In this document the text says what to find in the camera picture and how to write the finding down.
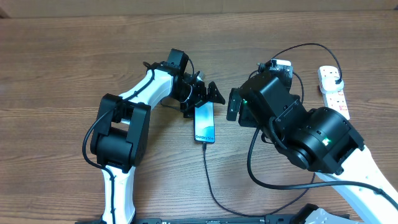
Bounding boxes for white round charger plug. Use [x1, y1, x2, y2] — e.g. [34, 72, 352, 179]
[320, 77, 345, 94]

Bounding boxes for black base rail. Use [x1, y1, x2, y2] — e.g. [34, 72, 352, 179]
[133, 203, 352, 224]

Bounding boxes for black USB charging cable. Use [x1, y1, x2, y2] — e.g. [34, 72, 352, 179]
[201, 42, 343, 218]

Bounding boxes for blue screen smartphone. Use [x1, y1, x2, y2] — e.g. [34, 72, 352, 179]
[194, 102, 215, 143]

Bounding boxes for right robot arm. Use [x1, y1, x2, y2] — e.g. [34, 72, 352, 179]
[226, 58, 397, 223]

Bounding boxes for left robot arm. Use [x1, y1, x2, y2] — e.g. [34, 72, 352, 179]
[83, 49, 225, 223]

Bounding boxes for white power strip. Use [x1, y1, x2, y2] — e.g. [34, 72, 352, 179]
[317, 65, 350, 120]

